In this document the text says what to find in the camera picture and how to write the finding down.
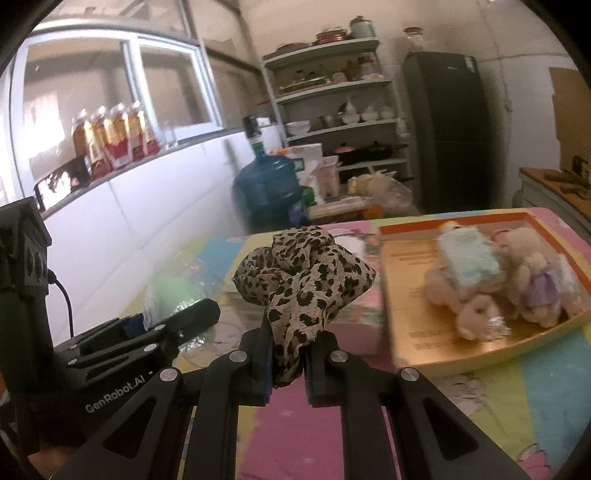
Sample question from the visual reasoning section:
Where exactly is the glass jar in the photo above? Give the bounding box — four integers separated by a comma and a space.
403, 27, 426, 54

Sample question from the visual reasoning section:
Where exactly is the sliding window frame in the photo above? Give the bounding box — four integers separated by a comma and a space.
9, 18, 222, 185

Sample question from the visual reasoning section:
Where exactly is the kitchen counter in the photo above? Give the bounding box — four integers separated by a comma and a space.
512, 166, 591, 232

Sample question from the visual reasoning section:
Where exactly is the white carton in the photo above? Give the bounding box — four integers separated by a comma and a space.
290, 143, 324, 190

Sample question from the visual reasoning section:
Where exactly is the black cooking pot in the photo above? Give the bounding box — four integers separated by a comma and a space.
365, 142, 407, 162

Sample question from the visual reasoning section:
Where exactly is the black water pump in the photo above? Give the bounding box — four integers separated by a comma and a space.
243, 115, 265, 155

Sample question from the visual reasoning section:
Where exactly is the pink plush bunny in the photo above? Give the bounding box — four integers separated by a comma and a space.
424, 265, 511, 342

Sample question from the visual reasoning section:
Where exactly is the blue water jug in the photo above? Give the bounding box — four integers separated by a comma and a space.
232, 150, 301, 232

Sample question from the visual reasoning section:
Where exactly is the black cable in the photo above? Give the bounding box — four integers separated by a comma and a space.
46, 270, 75, 340

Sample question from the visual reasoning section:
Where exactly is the green floral wipes pack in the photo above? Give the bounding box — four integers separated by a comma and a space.
436, 222, 502, 289

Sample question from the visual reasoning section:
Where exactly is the green tray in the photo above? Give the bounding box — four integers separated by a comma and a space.
278, 78, 326, 90

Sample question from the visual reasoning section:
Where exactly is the leopard print scrunchie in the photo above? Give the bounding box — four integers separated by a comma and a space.
232, 226, 377, 388

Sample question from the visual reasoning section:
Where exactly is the grey metal shelf rack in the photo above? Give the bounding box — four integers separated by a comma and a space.
261, 37, 411, 185

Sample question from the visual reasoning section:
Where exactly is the dark grey fridge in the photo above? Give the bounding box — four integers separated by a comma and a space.
402, 52, 492, 215

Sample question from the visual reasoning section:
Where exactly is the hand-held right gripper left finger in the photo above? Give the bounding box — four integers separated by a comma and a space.
48, 318, 278, 480

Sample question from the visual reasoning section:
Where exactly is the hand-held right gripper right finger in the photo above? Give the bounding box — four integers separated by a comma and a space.
302, 332, 532, 480

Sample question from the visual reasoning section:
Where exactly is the pink white pitcher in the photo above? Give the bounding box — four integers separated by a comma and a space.
316, 156, 340, 199

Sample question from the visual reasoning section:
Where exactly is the teal canister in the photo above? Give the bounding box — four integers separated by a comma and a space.
349, 16, 376, 40

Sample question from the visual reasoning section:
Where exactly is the cardboard sheet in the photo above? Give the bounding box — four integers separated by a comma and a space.
549, 67, 591, 176

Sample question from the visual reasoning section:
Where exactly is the shallow orange-rimmed cardboard box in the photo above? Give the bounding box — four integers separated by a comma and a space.
379, 208, 591, 377

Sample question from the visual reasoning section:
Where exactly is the purple fabric scrunchie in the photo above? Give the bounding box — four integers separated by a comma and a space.
501, 227, 585, 329

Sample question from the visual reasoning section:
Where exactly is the green item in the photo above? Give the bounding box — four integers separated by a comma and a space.
143, 272, 222, 352

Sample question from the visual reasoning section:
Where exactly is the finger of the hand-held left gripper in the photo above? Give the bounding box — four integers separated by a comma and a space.
69, 298, 221, 370
79, 314, 158, 348

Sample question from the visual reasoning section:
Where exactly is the plastic bag with food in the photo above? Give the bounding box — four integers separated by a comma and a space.
346, 171, 419, 217

